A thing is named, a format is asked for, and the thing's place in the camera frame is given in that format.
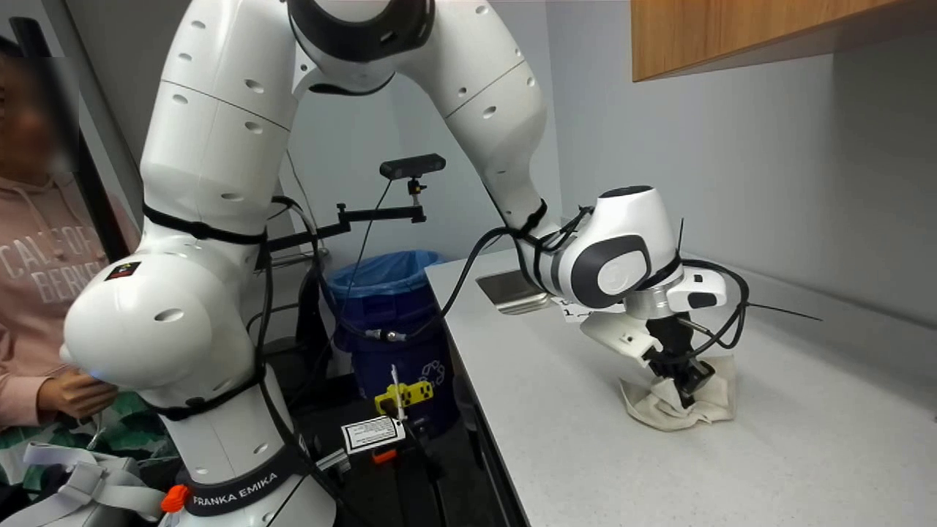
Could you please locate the person in pink hoodie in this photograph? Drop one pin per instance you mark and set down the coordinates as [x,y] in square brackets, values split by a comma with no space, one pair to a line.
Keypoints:
[38,263]

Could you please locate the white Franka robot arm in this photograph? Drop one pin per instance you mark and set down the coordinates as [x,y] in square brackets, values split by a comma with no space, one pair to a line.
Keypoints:
[224,127]

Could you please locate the orange round knob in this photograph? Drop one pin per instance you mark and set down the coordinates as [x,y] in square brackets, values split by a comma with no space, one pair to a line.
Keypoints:
[174,499]

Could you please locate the white label tag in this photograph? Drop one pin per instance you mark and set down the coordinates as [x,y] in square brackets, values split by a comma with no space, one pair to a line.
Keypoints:
[369,433]

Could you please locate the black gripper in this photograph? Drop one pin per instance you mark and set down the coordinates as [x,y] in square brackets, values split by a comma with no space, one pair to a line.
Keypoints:
[671,341]

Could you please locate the beige cloth towel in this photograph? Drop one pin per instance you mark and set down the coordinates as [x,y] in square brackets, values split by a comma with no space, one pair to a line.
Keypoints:
[653,411]

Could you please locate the pink sleeved forearm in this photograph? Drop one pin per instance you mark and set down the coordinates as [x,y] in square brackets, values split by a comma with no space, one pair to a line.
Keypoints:
[16,399]

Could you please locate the wooden wall cabinet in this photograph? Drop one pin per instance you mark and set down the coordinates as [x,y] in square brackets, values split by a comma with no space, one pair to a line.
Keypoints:
[763,33]

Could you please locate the grey flat tablet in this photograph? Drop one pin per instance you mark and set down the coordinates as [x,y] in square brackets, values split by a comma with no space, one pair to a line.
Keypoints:
[510,291]

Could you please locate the grey fabric bag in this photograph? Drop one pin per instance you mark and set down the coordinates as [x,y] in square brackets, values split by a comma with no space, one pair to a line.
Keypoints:
[89,483]

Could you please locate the person bare hand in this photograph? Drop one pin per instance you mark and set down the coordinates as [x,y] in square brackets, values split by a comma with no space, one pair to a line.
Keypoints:
[78,396]

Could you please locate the black diagonal pole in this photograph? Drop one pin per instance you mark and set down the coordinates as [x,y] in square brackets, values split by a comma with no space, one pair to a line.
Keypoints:
[104,194]

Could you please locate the yellow spring clamp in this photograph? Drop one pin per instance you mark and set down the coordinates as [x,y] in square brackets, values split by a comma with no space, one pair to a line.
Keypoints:
[404,396]

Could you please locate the black articulated camera mount arm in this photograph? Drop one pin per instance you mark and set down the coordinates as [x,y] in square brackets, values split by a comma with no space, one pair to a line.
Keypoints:
[369,212]

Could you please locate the black stereo camera bar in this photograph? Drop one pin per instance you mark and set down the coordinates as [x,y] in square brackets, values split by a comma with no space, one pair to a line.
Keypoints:
[411,165]

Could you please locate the green plaid cloth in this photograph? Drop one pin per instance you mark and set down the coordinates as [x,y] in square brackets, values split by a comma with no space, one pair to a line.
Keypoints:
[126,427]

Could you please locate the blue trash bin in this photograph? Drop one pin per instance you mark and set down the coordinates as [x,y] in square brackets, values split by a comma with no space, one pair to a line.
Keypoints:
[389,322]

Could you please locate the wrist camera mount plate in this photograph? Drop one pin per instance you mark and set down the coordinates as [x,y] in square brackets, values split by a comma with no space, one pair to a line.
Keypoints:
[618,332]

